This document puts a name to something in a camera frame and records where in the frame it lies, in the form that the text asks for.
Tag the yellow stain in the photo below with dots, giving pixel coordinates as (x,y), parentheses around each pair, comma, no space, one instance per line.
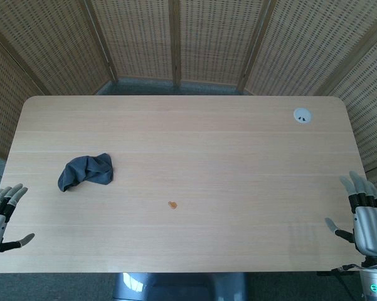
(172,205)

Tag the dark grey cloth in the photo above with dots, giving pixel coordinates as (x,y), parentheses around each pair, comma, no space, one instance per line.
(88,172)

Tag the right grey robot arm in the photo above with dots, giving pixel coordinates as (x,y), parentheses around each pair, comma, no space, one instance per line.
(375,285)

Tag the grey robot torso base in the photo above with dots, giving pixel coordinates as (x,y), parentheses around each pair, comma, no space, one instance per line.
(178,287)

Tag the woven wooden folding screen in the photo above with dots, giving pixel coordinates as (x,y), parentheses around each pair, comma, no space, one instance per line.
(207,40)

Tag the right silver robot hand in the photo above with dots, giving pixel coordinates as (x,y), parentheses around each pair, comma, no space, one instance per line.
(371,229)

